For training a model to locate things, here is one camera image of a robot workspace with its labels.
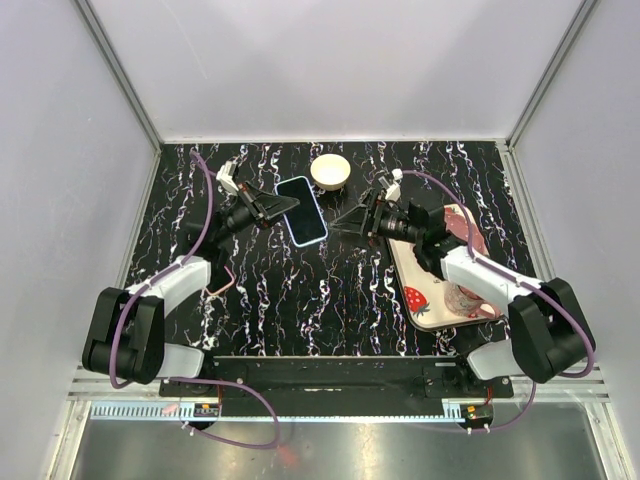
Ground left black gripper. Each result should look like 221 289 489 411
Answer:
213 181 299 245

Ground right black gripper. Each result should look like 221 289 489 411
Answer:
328 188 423 252

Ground light blue phone case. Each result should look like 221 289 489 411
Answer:
273 175 329 247

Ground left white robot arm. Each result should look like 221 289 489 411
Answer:
82 182 300 389

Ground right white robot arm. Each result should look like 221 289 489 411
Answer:
329 189 596 397

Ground pink cased phone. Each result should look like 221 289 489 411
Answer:
205 266 236 296

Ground cream ceramic bowl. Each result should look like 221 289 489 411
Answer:
310 154 351 191

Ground strawberry pattern tray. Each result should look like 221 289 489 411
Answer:
388 240 494 331

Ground pink dotted plate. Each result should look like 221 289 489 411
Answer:
444 204 488 255

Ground pink glass mug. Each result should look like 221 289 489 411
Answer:
444 282 501 319

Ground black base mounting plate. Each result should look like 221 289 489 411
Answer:
159 355 515 401

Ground left control board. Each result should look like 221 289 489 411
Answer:
193 401 221 419

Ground control board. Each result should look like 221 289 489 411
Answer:
462 403 494 424
193 401 221 419

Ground right control board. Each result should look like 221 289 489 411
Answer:
462 403 494 424

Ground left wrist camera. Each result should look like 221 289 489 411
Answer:
216 161 239 196

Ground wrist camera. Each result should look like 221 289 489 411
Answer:
378 168 403 202
216 161 239 196

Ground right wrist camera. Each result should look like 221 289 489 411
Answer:
378 168 403 202

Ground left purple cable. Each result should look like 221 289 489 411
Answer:
108 150 221 389

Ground purple cable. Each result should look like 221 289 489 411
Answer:
399 169 597 376
108 150 221 389

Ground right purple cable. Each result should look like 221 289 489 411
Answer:
399 169 597 376

